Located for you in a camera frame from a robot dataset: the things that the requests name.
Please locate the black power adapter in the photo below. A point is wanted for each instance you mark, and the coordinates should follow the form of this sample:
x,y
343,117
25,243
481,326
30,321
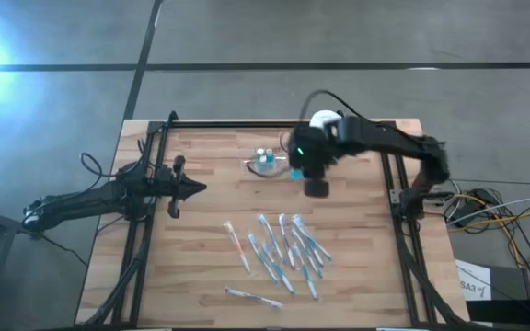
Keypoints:
x,y
469,211

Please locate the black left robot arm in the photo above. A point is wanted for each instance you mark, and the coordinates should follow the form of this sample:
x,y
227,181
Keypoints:
x,y
85,200

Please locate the black aluminium table frame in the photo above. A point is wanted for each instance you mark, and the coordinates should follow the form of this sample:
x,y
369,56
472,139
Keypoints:
x,y
191,124

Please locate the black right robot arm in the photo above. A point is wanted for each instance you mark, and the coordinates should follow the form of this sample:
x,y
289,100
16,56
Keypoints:
x,y
384,140

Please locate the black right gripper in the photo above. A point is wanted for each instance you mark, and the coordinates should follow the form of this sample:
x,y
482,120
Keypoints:
x,y
313,154

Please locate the small teal bottle white cap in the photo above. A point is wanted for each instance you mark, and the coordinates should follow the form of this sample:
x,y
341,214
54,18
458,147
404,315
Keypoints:
x,y
261,157
296,174
269,155

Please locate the white paper sign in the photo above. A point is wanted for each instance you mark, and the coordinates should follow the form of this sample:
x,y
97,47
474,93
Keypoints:
x,y
474,280

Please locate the purple toothbrush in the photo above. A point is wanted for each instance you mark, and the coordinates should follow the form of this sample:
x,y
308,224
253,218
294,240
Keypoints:
x,y
286,241

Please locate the yellow wipes canister white lid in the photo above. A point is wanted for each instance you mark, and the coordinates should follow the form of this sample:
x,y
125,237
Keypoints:
x,y
322,118

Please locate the orange toothbrush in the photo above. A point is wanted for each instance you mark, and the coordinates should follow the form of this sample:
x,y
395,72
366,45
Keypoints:
x,y
236,246

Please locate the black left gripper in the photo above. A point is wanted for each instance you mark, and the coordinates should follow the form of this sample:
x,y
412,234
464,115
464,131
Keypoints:
x,y
177,186

